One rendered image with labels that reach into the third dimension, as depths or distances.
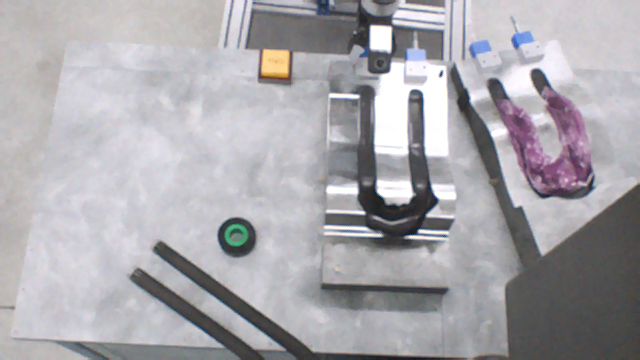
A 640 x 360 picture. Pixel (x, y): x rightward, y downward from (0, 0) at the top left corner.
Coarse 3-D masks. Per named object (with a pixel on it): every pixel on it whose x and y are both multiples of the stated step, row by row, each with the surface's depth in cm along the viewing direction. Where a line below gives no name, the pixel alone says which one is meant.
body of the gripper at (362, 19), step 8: (360, 0) 142; (360, 8) 141; (360, 16) 141; (368, 16) 134; (376, 16) 134; (392, 16) 135; (360, 24) 140; (368, 24) 139; (392, 24) 140; (360, 32) 140; (392, 32) 141; (360, 40) 142
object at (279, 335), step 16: (160, 240) 145; (160, 256) 143; (176, 256) 142; (192, 272) 140; (208, 288) 138; (224, 288) 137; (240, 304) 135; (256, 320) 133; (272, 336) 131; (288, 336) 130
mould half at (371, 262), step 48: (336, 96) 152; (384, 96) 152; (432, 96) 153; (336, 144) 148; (384, 144) 149; (432, 144) 149; (336, 192) 139; (384, 192) 139; (336, 240) 143; (384, 240) 143; (432, 240) 144; (336, 288) 144; (384, 288) 142; (432, 288) 141
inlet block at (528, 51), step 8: (512, 16) 165; (520, 32) 163; (528, 32) 163; (512, 40) 164; (520, 40) 162; (528, 40) 162; (520, 48) 160; (528, 48) 160; (536, 48) 160; (520, 56) 161; (528, 56) 159; (536, 56) 159
